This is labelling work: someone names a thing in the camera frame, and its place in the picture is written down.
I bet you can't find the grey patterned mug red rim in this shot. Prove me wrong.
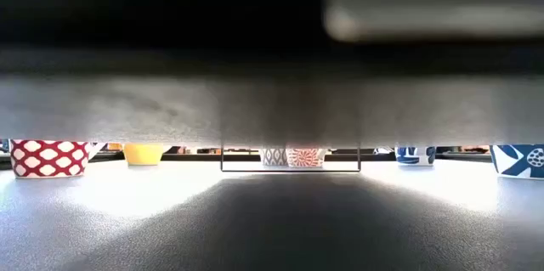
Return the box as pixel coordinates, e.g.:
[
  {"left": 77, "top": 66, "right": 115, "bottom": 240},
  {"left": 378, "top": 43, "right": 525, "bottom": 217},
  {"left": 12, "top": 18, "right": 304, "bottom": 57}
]
[{"left": 258, "top": 147, "right": 289, "bottom": 167}]

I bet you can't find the red striped white mug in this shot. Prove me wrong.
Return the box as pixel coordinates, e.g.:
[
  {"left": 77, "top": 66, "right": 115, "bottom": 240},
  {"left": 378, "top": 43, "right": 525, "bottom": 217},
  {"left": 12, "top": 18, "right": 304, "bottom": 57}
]
[{"left": 285, "top": 147, "right": 328, "bottom": 169}]

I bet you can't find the yellow mug white interior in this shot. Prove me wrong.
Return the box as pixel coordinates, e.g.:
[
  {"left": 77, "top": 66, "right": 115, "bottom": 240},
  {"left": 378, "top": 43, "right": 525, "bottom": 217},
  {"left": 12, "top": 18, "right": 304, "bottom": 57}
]
[{"left": 122, "top": 142, "right": 165, "bottom": 167}]

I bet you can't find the white mug blue leaf print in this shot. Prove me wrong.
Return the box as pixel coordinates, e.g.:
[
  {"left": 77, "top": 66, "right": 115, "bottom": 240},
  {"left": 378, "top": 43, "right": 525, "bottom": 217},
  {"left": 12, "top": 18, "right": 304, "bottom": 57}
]
[{"left": 394, "top": 146, "right": 437, "bottom": 167}]

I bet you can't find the red white lattice mug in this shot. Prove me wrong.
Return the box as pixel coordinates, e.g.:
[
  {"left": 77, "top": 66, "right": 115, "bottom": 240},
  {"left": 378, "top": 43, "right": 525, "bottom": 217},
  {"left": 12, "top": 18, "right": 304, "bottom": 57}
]
[{"left": 8, "top": 138, "right": 107, "bottom": 179}]

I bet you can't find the grey-blue table mat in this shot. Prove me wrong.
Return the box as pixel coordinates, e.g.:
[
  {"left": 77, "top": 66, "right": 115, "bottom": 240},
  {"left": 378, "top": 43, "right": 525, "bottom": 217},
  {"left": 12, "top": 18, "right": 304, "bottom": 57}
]
[{"left": 0, "top": 158, "right": 544, "bottom": 271}]

